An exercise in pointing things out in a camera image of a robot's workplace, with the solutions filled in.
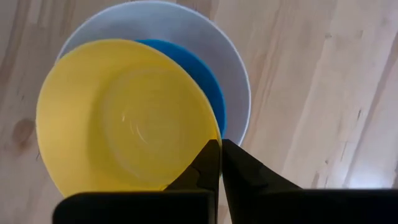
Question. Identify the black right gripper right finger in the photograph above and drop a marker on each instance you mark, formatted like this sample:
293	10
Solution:
295	208

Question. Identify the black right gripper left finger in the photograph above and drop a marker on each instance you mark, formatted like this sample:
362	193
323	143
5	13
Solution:
140	208

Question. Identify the yellow translucent plastic bowl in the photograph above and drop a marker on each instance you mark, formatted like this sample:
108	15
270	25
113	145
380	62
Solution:
124	124

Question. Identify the blue plastic bowl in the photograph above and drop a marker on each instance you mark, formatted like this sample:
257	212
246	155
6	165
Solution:
202	77

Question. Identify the large white plastic bowl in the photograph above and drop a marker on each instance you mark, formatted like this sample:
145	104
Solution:
186	28

